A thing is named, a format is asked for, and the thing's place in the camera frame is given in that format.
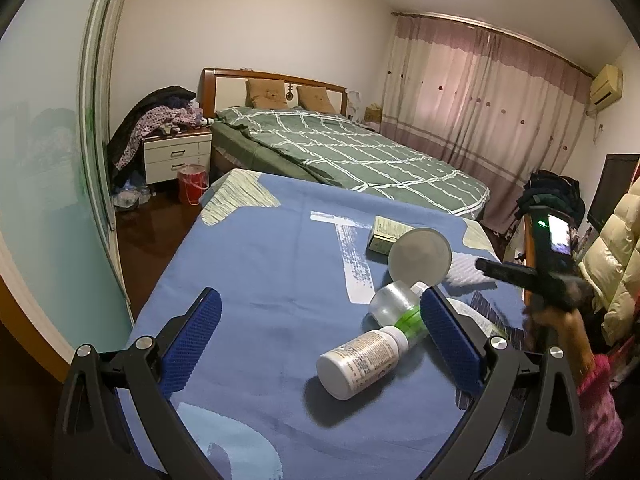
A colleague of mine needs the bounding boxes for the green plaid duvet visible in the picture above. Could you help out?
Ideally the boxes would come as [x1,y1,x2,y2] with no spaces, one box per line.
[212,106,491,218]

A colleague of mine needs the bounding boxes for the black television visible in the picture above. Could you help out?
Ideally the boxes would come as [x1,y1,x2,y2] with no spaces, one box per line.
[587,154,640,233]

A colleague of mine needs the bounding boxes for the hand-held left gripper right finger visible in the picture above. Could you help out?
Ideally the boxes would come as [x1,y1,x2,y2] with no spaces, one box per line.
[419,287,586,480]

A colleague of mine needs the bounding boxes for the white nightstand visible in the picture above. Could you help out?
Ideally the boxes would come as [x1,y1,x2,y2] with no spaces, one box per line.
[142,127,213,186]

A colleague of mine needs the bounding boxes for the green and white box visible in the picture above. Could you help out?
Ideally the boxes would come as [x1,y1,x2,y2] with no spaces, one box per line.
[367,215,418,256]

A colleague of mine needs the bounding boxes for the cream air conditioner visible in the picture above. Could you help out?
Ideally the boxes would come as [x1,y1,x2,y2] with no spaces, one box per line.
[590,63,623,111]

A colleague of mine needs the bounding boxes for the brown bear face pillow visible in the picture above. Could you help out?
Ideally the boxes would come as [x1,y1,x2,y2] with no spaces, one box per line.
[245,77,290,109]

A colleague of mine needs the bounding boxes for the plastic bags on floor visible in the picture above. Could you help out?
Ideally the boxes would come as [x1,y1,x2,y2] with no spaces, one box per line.
[112,175,151,209]

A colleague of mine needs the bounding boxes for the red bucket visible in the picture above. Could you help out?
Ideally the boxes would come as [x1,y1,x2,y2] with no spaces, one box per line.
[177,164,210,206]

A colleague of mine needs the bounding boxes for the pink and white curtain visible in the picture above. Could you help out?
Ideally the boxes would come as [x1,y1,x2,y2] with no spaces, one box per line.
[381,12,593,233]

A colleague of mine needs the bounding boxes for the white pill bottle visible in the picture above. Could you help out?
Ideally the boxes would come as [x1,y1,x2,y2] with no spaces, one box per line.
[316,325,411,401]

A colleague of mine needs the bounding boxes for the wooden desk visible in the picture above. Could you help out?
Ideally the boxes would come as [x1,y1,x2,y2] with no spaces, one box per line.
[515,212,540,266]

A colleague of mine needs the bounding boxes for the wardrobe sliding door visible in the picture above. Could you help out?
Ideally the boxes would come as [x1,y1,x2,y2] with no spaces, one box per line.
[0,0,136,321]

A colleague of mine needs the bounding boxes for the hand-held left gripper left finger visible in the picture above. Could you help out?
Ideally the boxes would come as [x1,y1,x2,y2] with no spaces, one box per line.
[55,287,226,480]

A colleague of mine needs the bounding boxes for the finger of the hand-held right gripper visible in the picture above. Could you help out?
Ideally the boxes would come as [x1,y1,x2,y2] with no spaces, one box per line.
[475,257,539,287]

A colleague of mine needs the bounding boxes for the blue printed cloth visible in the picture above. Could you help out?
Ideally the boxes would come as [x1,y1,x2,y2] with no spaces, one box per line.
[117,169,531,480]

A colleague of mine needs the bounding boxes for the clear bottle with green label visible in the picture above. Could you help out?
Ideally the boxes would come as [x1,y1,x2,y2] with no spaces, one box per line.
[369,280,431,348]

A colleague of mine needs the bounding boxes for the wooden bed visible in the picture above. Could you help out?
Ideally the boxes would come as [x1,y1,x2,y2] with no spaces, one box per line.
[199,67,491,221]

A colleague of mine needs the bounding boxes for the pile of dark clothes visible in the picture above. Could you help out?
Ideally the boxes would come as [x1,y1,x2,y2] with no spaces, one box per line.
[516,170,586,221]

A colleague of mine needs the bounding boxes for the cream puffer jacket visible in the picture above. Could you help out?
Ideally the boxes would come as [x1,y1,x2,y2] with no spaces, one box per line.
[580,192,640,346]

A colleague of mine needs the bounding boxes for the round grey lid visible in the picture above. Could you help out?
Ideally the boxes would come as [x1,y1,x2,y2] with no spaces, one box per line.
[387,227,453,288]

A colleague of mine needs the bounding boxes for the person's right forearm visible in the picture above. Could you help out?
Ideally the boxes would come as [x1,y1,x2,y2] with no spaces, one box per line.
[537,305,626,478]

